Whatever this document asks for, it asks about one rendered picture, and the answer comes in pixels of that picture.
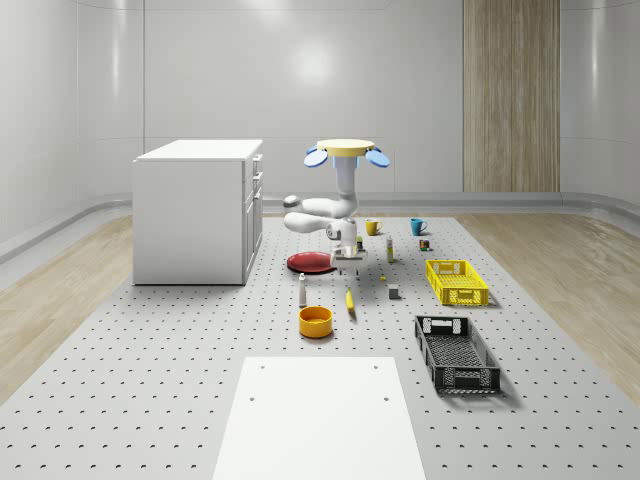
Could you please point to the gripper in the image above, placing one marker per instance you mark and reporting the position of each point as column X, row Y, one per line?
column 349, row 258

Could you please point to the small white bottle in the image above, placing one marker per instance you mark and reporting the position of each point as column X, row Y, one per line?
column 302, row 292

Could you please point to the white cabinet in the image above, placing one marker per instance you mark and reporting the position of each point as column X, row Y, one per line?
column 190, row 220

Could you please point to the blue mug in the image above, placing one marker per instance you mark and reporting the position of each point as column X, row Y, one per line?
column 416, row 227

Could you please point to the grey cube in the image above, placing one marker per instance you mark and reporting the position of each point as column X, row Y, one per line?
column 394, row 292

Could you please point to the yellow bowl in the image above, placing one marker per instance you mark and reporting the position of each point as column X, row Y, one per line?
column 315, row 325

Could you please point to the yellow basket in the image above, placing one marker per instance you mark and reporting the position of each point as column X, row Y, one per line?
column 457, row 282

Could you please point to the yellow mug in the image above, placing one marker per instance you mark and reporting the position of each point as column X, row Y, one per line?
column 371, row 227

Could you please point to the white board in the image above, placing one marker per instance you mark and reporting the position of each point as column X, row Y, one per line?
column 320, row 420

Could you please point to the banana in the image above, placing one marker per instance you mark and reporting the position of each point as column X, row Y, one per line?
column 350, row 300

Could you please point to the dark grey basket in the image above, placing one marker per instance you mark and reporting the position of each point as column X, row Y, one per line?
column 457, row 357

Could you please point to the red plate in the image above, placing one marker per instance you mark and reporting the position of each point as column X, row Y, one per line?
column 309, row 262

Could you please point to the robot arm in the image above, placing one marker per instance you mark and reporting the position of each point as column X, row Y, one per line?
column 345, row 187

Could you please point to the puzzle cube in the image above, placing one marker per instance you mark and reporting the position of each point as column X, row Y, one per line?
column 425, row 244

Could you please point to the white and yellow bottle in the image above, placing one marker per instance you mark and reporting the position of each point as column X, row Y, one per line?
column 390, row 250

